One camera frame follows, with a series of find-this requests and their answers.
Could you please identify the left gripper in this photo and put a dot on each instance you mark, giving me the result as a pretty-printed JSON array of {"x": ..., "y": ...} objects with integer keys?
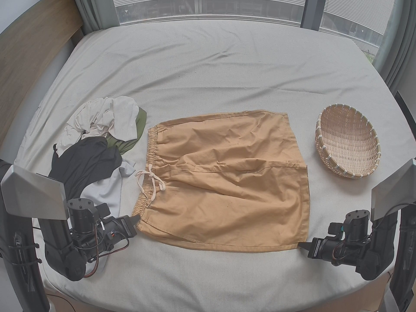
[{"x": 125, "y": 227}]

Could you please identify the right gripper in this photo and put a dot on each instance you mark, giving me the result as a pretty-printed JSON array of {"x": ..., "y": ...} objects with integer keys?
[{"x": 317, "y": 248}]

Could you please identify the tan shorts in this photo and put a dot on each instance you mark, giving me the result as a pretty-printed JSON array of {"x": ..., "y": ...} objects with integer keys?
[{"x": 227, "y": 174}]

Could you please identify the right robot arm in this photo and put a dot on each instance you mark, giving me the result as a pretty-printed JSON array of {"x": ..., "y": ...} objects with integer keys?
[{"x": 390, "y": 190}]

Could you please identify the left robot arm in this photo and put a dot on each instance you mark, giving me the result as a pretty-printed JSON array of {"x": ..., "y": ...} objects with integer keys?
[{"x": 29, "y": 190}]

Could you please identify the round woven basket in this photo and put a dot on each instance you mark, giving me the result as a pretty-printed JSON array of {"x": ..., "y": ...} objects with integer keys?
[{"x": 347, "y": 141}]

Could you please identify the bed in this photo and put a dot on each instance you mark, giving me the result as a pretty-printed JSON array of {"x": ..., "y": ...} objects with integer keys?
[{"x": 211, "y": 60}]

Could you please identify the pile of clothes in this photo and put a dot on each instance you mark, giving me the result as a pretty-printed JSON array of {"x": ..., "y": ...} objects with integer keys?
[{"x": 84, "y": 161}]

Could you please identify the grey-green curtain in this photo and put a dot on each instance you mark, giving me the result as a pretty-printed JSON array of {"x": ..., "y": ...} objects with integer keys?
[
  {"x": 399, "y": 28},
  {"x": 94, "y": 5}
]

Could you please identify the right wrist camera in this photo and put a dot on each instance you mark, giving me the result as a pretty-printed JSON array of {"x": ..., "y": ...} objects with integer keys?
[{"x": 334, "y": 228}]

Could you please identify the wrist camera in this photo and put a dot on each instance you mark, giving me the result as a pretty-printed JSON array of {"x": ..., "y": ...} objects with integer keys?
[
  {"x": 334, "y": 228},
  {"x": 103, "y": 210}
]

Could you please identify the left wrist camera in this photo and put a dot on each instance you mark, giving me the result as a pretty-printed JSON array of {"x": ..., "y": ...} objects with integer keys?
[{"x": 103, "y": 210}]

